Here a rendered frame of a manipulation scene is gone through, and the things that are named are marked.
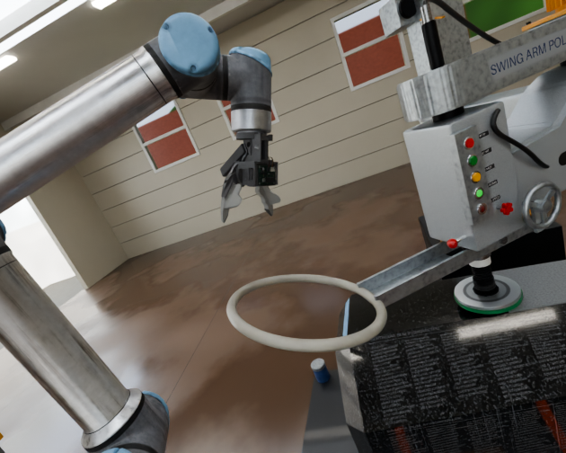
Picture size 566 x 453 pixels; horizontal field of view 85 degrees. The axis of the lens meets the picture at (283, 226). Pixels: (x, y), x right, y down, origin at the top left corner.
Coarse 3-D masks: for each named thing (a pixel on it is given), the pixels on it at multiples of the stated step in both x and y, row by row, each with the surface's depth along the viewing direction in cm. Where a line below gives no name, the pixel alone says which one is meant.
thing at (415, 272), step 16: (512, 240) 107; (416, 256) 111; (432, 256) 113; (448, 256) 111; (464, 256) 103; (480, 256) 105; (384, 272) 109; (400, 272) 111; (416, 272) 109; (432, 272) 101; (448, 272) 102; (368, 288) 108; (384, 288) 107; (400, 288) 98; (416, 288) 100; (384, 304) 98
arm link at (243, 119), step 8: (232, 112) 67; (240, 112) 65; (248, 112) 65; (256, 112) 65; (264, 112) 66; (232, 120) 68; (240, 120) 66; (248, 120) 65; (256, 120) 66; (264, 120) 67; (232, 128) 68; (240, 128) 66; (248, 128) 66; (256, 128) 66; (264, 128) 67
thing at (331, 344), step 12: (276, 276) 117; (288, 276) 118; (300, 276) 119; (312, 276) 118; (324, 276) 118; (240, 288) 106; (252, 288) 109; (348, 288) 111; (360, 288) 107; (372, 300) 99; (228, 312) 89; (384, 312) 89; (240, 324) 82; (372, 324) 82; (384, 324) 84; (252, 336) 78; (264, 336) 76; (276, 336) 76; (348, 336) 76; (360, 336) 77; (372, 336) 79; (288, 348) 74; (300, 348) 73; (312, 348) 73; (324, 348) 73; (336, 348) 74; (348, 348) 75
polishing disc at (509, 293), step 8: (464, 280) 126; (472, 280) 124; (496, 280) 119; (504, 280) 117; (512, 280) 116; (456, 288) 124; (464, 288) 122; (472, 288) 120; (504, 288) 114; (512, 288) 112; (456, 296) 119; (464, 296) 118; (472, 296) 116; (480, 296) 115; (496, 296) 112; (504, 296) 110; (512, 296) 109; (520, 296) 109; (464, 304) 114; (472, 304) 113; (480, 304) 111; (488, 304) 110; (496, 304) 108; (504, 304) 107; (512, 304) 107
